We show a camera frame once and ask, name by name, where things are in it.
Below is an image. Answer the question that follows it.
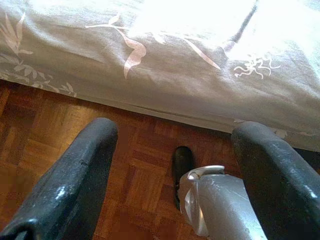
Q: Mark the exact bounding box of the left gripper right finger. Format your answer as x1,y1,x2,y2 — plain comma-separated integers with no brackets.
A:
231,121,320,240

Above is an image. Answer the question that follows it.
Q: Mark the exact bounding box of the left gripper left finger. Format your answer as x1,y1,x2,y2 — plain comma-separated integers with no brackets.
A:
0,117,119,240

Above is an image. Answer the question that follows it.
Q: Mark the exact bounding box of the bed with grey leaf sheet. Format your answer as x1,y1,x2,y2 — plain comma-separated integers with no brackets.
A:
0,0,320,161

